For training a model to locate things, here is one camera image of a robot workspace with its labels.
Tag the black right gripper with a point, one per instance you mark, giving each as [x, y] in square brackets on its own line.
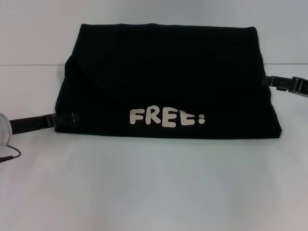
[302, 86]

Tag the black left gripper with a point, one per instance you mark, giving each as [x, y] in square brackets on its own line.
[29, 124]

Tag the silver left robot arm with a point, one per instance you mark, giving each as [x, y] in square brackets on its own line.
[4, 130]

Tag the black shirt with white print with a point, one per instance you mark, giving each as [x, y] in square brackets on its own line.
[168, 72]

